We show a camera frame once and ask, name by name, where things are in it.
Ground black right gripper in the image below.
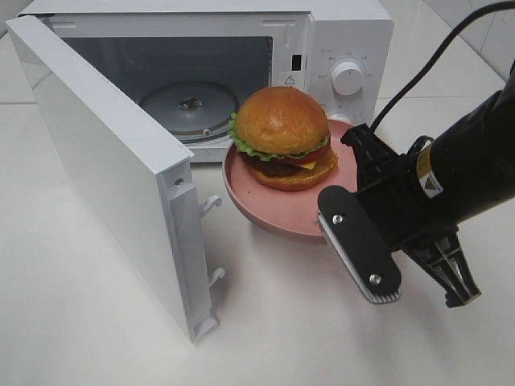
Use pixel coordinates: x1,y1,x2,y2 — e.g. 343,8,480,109
340,124,481,308

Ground pink round plate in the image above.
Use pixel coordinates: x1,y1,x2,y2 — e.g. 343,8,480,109
222,120,357,244

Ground burger with lettuce and cheese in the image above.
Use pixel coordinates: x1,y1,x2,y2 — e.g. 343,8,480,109
228,86,338,191

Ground white microwave door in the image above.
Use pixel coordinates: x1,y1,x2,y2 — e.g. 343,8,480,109
7,15,225,341

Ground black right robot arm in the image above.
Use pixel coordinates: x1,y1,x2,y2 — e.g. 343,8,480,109
318,80,514,308

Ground lower white microwave knob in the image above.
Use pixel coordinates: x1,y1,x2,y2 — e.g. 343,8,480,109
330,113,356,125

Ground white microwave knob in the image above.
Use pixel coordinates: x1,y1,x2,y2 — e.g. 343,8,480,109
330,113,356,125
331,60,365,96

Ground upper white microwave knob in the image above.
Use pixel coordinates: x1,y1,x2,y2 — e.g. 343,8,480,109
331,60,365,96

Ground white warning label sticker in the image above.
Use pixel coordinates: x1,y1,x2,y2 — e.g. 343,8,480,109
278,72,302,87

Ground glass microwave turntable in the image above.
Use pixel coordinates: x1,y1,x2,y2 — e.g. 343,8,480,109
139,81,239,143

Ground white microwave oven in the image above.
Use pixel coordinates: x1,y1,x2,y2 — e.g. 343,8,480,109
13,1,394,162

